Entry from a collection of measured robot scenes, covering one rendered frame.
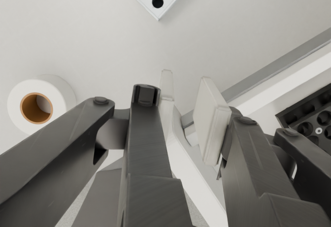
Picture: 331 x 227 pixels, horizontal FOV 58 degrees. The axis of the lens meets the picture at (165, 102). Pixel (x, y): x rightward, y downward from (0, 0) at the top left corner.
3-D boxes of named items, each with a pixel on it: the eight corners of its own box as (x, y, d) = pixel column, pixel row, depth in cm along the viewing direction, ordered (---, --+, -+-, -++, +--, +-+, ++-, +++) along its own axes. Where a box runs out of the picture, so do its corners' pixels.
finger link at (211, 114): (216, 107, 14) (233, 110, 14) (200, 75, 20) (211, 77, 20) (202, 165, 14) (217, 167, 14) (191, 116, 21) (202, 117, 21)
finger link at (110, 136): (148, 159, 12) (78, 147, 12) (154, 117, 17) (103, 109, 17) (154, 126, 12) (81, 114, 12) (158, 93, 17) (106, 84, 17)
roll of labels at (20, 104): (74, 129, 40) (64, 140, 36) (21, 122, 40) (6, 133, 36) (78, 78, 38) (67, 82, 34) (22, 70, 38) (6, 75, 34)
